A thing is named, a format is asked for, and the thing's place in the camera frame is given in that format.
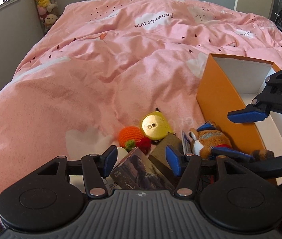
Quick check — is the orange crochet toy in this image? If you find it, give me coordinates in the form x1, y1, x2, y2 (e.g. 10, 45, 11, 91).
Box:
118, 126, 151, 155

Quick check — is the yellow tape measure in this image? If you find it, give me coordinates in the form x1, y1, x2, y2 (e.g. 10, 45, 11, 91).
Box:
140, 107, 174, 141

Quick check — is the blue card pack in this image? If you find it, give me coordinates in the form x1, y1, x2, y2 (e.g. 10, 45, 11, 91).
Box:
181, 131, 192, 155

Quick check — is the brown cardboard box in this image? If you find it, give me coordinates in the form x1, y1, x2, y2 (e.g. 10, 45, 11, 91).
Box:
147, 133, 184, 180

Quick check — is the fox plush toy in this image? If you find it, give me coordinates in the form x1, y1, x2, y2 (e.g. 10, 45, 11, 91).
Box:
189, 121, 274, 162

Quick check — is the dark picture book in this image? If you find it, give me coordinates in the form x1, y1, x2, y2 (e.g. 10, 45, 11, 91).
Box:
110, 147, 174, 191

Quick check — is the orange cardboard box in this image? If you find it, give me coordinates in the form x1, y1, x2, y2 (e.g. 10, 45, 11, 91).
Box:
196, 54, 280, 153

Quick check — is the pink cloud-print duvet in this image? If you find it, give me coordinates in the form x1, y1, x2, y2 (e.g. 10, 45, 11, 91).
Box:
0, 0, 282, 193

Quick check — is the clear tube of plush toys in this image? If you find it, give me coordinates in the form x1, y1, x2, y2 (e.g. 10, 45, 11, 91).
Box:
35, 0, 59, 33

